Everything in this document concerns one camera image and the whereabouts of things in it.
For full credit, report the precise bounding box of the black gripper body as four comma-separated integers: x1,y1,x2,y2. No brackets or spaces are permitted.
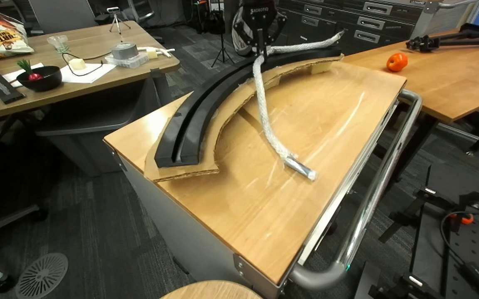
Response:
239,0,279,32

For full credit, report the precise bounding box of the white braided rope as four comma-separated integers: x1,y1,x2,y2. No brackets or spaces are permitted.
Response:
249,30,345,183

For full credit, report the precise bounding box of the round grey disc stand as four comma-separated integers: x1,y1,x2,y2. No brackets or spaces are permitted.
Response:
229,2,249,57

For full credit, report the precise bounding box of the black light stand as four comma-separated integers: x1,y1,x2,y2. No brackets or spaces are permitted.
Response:
209,0,237,72

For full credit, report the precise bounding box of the black drawer cabinet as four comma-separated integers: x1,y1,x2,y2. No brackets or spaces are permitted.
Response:
274,0,435,57

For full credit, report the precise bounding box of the black curved foam strip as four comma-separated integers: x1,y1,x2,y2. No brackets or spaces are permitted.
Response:
154,45,344,171

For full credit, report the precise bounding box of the orange ball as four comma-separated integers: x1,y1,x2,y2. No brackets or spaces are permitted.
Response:
384,52,410,75

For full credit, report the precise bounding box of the small silver tripod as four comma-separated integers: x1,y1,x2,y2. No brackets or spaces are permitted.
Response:
104,5,133,37

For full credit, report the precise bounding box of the black folded tripod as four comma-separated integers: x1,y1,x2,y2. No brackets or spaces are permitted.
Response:
404,22,479,55

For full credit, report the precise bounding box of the wooden office desk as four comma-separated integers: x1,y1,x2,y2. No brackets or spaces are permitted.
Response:
0,20,181,180

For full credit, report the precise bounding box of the white paper sheet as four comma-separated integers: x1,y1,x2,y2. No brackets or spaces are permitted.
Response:
0,68,29,97
59,62,119,87

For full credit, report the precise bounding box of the small cream object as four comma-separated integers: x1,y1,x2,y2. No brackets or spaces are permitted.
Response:
68,57,88,73

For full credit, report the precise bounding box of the grey office chair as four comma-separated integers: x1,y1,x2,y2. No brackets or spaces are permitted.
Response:
24,0,99,35

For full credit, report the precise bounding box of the clear crumpled plastic wrap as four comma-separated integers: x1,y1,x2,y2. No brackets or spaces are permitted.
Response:
46,33,71,55

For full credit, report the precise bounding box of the wooden side desk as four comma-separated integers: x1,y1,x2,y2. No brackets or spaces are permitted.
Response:
340,27,479,156

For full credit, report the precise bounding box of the black bowl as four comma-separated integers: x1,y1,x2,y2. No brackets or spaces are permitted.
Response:
14,65,63,93

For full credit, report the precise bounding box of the grey tool cart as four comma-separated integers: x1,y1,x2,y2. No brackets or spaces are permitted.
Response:
109,93,419,299

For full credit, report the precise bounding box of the red toy vegetable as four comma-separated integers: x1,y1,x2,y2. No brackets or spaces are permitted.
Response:
16,58,44,85

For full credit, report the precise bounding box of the chip snack bag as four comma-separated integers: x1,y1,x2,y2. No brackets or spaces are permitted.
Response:
0,10,34,62

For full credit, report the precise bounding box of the round wooden stool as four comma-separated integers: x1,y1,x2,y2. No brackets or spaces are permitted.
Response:
161,279,262,299

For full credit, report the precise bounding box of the grey chair base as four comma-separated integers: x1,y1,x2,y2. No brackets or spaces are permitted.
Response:
0,181,49,296

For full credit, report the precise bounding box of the white perforated round disc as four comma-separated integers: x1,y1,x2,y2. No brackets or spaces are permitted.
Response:
13,253,69,299

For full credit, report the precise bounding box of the white charger cable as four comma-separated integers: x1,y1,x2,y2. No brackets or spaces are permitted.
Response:
137,45,177,60

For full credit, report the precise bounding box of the grey duct tape roll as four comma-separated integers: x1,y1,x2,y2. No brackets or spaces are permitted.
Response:
111,42,141,63

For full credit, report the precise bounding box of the thin black cable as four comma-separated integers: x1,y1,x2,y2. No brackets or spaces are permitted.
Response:
61,52,113,78

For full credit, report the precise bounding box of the silver cart handle bar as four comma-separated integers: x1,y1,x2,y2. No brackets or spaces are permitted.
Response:
287,88,424,293

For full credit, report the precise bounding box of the black camera stand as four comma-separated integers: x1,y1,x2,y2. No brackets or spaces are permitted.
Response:
377,165,479,246

